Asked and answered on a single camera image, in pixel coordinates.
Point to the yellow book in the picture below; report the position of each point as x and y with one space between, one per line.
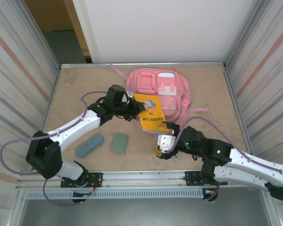
153 113

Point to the pink backpack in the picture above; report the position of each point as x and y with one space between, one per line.
174 103

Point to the blue pencil case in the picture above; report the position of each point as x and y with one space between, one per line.
89 146

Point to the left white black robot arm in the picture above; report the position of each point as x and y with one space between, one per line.
73 127

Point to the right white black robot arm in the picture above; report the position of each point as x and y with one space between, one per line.
240 175

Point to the brown wooden board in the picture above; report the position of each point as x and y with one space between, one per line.
56 14

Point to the wide aluminium mounting rail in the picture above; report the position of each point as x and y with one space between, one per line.
143 175

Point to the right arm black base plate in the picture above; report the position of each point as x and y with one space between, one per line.
191 176

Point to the aluminium table frame rail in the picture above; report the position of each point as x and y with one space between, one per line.
52 99
235 106
85 65

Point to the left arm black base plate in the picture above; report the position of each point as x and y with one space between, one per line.
96 177

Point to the aluminium corner post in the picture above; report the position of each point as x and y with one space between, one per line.
244 35
43 40

